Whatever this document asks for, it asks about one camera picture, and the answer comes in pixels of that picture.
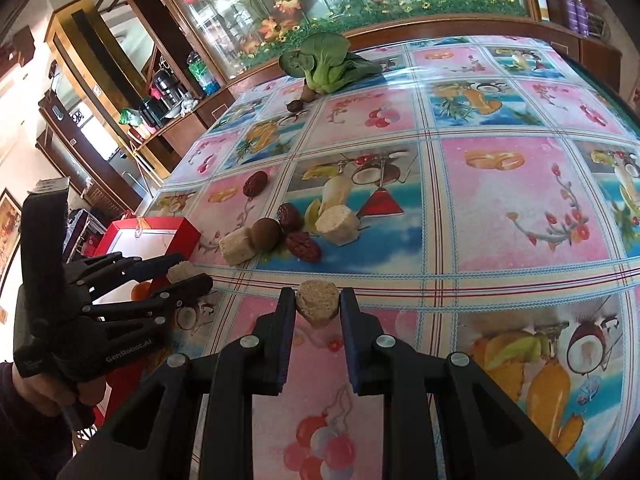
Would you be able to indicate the wooden partition cabinet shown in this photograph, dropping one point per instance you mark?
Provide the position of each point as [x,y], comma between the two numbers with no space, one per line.
[600,60]

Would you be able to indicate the green plastic bottle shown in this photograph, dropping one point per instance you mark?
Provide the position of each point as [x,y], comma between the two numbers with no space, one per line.
[204,75]

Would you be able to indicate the person's left hand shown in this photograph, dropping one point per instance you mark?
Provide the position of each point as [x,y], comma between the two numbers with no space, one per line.
[45,396]

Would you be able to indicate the tall black thermos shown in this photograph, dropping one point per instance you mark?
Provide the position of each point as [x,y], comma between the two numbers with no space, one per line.
[164,87]

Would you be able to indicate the short black jug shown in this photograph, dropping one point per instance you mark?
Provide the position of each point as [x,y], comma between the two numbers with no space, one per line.
[150,112]

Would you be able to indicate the purple bottle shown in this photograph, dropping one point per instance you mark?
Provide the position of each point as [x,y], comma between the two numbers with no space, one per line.
[581,16]
[568,9]

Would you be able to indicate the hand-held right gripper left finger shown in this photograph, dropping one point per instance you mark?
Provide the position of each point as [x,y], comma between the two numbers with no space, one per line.
[286,332]

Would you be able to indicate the red white shallow tray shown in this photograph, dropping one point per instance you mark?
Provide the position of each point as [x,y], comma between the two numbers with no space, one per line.
[185,235]

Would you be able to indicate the brown kiwi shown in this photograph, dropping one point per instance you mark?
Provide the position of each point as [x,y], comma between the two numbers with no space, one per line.
[265,234]

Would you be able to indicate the printed plastic tablecloth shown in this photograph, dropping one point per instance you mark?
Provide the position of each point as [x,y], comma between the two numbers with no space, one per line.
[500,210]

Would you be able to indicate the person's left forearm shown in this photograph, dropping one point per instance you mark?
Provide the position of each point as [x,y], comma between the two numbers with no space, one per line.
[25,442]

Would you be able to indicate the green snack bag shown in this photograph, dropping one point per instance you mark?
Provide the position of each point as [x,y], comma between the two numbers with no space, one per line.
[130,118]

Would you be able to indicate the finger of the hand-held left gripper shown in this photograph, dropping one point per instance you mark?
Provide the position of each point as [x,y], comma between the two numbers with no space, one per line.
[190,288]
[150,266]

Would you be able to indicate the orange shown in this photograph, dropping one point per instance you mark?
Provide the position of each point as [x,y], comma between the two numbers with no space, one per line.
[142,291]

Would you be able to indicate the red date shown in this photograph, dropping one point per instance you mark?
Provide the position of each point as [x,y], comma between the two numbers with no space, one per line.
[303,246]
[289,216]
[255,183]
[295,106]

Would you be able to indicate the green bok choy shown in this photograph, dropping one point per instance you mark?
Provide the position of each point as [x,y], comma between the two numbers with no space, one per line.
[325,60]

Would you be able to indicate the yellow green husk piece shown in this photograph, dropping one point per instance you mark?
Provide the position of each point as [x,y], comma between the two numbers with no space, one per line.
[312,214]

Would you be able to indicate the framed wall painting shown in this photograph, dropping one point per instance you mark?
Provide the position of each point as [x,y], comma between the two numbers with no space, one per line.
[7,235]

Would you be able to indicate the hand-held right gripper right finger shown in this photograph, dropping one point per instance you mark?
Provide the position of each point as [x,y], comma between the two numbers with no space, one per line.
[350,342]

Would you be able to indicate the white vegetable piece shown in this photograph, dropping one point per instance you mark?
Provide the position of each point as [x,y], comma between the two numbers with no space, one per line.
[336,191]

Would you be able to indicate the pale beige vegetable chunk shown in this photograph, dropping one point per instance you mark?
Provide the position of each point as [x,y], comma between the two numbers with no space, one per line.
[340,224]
[317,302]
[178,271]
[237,246]

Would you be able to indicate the wooden pillar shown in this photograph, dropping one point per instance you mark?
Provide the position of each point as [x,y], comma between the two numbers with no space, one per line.
[90,55]

